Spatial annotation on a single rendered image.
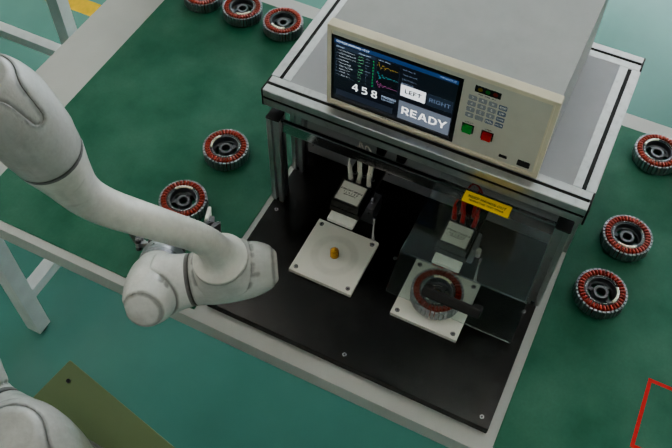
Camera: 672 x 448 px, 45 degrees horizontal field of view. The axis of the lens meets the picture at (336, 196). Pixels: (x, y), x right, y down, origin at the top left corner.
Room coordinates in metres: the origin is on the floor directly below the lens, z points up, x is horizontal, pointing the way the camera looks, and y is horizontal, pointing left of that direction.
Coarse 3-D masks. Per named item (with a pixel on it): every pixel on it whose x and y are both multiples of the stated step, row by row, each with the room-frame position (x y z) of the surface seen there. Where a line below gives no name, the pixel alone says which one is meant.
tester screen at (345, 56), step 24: (336, 48) 1.12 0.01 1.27; (360, 48) 1.10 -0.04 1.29; (336, 72) 1.12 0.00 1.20; (360, 72) 1.09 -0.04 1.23; (384, 72) 1.07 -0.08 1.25; (408, 72) 1.05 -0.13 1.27; (432, 72) 1.04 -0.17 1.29; (336, 96) 1.11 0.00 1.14; (360, 96) 1.09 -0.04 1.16; (384, 96) 1.07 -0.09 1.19
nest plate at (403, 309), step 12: (396, 300) 0.86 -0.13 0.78; (408, 300) 0.86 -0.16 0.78; (396, 312) 0.83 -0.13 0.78; (408, 312) 0.83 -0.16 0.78; (420, 324) 0.81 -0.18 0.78; (432, 324) 0.81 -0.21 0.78; (444, 324) 0.81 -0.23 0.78; (456, 324) 0.81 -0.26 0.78; (444, 336) 0.78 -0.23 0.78; (456, 336) 0.78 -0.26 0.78
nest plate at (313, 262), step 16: (320, 224) 1.05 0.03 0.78; (320, 240) 1.01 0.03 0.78; (336, 240) 1.01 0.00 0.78; (352, 240) 1.01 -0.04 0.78; (368, 240) 1.01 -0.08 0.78; (304, 256) 0.97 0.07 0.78; (320, 256) 0.97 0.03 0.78; (352, 256) 0.97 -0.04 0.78; (368, 256) 0.97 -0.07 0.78; (304, 272) 0.93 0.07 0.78; (320, 272) 0.93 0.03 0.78; (336, 272) 0.93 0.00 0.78; (352, 272) 0.93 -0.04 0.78; (336, 288) 0.89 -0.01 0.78; (352, 288) 0.89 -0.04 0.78
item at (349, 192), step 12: (348, 180) 1.08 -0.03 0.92; (372, 180) 1.09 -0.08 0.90; (336, 192) 1.04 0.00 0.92; (348, 192) 1.04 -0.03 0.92; (360, 192) 1.04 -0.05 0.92; (372, 192) 1.06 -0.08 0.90; (336, 204) 1.02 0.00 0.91; (348, 204) 1.01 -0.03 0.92; (360, 204) 1.01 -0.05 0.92; (336, 216) 1.01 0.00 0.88; (348, 216) 1.01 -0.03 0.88; (360, 216) 1.00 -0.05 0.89; (348, 228) 0.98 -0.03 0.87
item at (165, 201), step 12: (180, 180) 1.17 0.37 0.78; (168, 192) 1.13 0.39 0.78; (180, 192) 1.15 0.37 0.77; (192, 192) 1.14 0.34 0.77; (204, 192) 1.14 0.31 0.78; (168, 204) 1.10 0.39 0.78; (180, 204) 1.10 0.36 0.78; (192, 204) 1.11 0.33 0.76; (204, 204) 1.10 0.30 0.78; (192, 216) 1.07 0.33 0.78
